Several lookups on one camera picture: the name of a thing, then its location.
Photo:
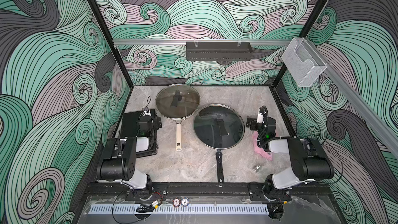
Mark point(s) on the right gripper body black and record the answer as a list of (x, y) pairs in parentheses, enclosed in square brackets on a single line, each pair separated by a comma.
[(252, 123)]

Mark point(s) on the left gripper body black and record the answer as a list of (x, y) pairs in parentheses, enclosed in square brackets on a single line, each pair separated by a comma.
[(154, 122)]

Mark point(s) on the pink fluffy cloth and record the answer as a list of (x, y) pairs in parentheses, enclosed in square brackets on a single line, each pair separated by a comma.
[(258, 150)]

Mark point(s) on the small glass pot lid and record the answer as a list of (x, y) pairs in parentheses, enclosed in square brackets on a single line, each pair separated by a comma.
[(177, 101)]

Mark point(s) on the large glass pot lid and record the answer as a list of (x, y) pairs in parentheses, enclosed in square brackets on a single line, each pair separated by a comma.
[(219, 126)]

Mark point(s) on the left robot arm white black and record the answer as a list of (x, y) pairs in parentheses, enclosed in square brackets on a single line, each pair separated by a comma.
[(118, 160)]

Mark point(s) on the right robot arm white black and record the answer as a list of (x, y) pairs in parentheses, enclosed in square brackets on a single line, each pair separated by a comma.
[(308, 160)]

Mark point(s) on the black flat case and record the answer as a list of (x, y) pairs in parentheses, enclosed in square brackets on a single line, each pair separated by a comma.
[(129, 129)]

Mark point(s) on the small metal knob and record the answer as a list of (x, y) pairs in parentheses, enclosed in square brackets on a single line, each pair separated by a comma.
[(256, 168)]

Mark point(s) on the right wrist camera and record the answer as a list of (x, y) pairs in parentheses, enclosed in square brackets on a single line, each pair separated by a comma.
[(263, 115)]

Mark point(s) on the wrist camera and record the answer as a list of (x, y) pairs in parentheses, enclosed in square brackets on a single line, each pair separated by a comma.
[(263, 115), (148, 112)]

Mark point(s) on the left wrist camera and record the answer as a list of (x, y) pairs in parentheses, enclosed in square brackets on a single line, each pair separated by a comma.
[(148, 112)]

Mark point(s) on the brown pan beige handle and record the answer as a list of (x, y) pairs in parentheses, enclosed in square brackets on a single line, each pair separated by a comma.
[(173, 130)]

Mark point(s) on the clear mesh wall bin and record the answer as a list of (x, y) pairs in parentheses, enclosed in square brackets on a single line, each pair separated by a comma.
[(304, 61)]

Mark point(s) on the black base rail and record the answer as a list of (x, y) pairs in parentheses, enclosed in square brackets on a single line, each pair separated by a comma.
[(167, 191)]

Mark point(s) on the black wall shelf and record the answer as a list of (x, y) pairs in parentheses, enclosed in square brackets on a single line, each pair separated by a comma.
[(220, 52)]

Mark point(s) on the aluminium wall rail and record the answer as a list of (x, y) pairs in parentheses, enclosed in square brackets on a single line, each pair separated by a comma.
[(157, 41)]

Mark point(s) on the white slotted cable duct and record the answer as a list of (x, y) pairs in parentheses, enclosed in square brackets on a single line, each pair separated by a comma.
[(229, 209)]

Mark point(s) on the aluminium side rail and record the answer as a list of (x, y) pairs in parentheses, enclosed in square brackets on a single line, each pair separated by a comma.
[(367, 86)]

